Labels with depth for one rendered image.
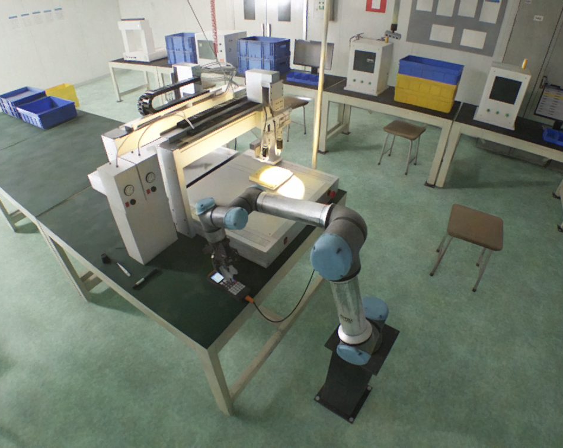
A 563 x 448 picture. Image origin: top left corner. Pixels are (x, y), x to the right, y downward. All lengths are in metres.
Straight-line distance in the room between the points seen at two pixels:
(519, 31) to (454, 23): 0.91
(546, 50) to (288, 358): 4.25
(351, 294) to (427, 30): 4.57
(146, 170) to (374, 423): 1.66
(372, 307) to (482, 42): 4.37
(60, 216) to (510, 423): 2.79
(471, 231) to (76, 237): 2.40
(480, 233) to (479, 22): 3.34
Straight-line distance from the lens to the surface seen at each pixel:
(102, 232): 1.86
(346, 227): 0.92
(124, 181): 1.34
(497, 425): 2.20
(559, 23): 4.72
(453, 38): 5.17
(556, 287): 3.16
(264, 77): 1.68
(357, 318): 1.07
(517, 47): 4.71
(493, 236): 2.46
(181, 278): 1.46
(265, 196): 1.13
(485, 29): 5.13
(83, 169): 2.60
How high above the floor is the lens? 1.80
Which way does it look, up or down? 39 degrees down
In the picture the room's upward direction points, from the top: straight up
